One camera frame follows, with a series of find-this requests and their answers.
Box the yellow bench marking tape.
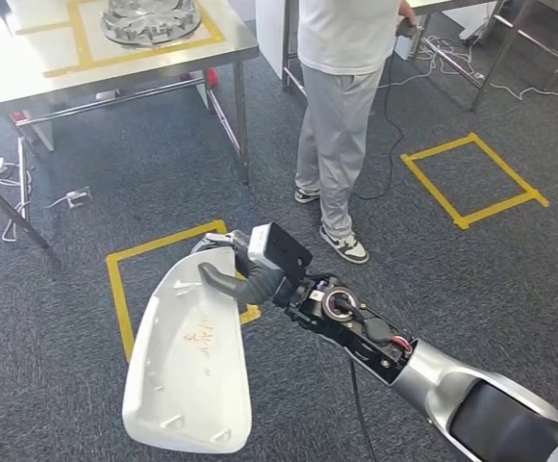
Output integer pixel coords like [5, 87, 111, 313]
[15, 0, 225, 79]

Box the yellow floor tape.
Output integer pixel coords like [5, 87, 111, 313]
[400, 132, 549, 231]
[106, 218, 261, 364]

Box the white floor box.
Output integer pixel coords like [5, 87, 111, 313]
[457, 3, 507, 40]

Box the white plug with cable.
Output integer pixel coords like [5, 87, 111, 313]
[45, 186, 93, 211]

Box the black floor cable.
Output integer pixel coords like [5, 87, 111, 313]
[358, 37, 405, 201]

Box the white floor cable bundle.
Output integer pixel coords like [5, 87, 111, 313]
[377, 35, 558, 103]

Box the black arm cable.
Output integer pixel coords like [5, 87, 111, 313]
[348, 360, 378, 462]

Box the white plastic shell part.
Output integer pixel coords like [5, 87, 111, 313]
[122, 246, 253, 455]

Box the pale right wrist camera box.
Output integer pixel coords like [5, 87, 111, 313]
[247, 221, 314, 283]

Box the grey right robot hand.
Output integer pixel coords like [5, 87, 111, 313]
[190, 229, 254, 307]

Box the steel workbench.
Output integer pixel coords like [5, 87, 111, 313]
[0, 0, 260, 251]

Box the grey wheel cover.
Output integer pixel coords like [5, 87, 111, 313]
[100, 0, 202, 49]

